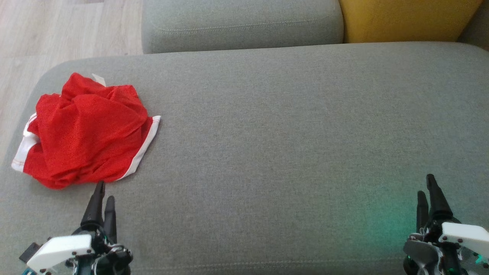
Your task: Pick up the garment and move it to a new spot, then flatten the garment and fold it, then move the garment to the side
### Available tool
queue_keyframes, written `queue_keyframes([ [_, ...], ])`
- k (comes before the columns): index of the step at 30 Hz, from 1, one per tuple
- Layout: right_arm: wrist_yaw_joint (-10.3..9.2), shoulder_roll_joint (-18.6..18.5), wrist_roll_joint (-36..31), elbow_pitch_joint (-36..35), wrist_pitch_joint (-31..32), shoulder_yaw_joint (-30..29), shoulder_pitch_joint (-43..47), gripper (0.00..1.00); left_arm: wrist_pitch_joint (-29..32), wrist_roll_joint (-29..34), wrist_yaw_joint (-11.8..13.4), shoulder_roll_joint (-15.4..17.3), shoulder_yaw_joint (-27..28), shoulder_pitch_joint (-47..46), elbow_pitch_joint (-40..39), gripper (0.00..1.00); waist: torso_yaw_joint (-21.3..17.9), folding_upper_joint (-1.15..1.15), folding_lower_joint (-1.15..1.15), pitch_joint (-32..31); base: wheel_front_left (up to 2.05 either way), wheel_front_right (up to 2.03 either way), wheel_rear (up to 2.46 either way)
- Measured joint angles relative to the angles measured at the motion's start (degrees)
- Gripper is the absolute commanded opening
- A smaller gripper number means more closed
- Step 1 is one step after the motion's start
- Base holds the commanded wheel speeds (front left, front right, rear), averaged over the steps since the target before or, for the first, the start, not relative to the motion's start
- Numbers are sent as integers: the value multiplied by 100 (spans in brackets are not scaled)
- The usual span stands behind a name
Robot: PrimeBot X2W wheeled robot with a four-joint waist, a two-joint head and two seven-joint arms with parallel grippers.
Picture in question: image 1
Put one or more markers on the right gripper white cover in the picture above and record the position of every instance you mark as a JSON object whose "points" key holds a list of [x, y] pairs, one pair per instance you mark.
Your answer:
{"points": [[466, 236]]}

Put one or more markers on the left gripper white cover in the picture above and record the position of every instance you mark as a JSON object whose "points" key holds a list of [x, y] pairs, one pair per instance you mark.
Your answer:
{"points": [[61, 250]]}

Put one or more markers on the red basketball jersey white trim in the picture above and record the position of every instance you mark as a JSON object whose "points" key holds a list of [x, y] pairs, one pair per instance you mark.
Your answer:
{"points": [[88, 133]]}

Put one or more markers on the grey sofa seat cushion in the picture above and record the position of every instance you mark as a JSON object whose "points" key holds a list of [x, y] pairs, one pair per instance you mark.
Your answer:
{"points": [[267, 152]]}

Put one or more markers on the yellow sofa cushion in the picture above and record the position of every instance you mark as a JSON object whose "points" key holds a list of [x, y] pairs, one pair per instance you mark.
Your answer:
{"points": [[401, 19]]}

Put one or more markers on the wide grey sofa back cushion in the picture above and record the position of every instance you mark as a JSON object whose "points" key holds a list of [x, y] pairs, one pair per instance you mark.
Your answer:
{"points": [[240, 23]]}

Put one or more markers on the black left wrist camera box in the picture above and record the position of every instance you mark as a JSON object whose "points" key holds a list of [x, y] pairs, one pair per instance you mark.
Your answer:
{"points": [[29, 252]]}

